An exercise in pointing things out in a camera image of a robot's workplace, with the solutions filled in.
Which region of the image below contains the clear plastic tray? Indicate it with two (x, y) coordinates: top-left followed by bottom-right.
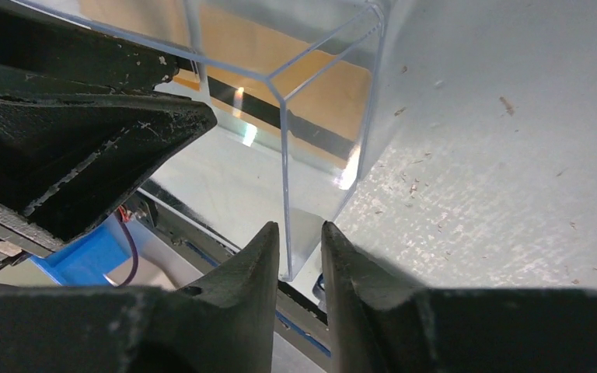
(27, 1), (386, 281)

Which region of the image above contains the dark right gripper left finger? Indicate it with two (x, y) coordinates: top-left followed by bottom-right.
(0, 222), (279, 372)

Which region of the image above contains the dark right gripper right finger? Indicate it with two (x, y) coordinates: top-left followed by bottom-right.
(321, 221), (597, 372)

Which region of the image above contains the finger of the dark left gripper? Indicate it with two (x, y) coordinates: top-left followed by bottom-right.
(0, 94), (217, 257)
(0, 1), (180, 90)

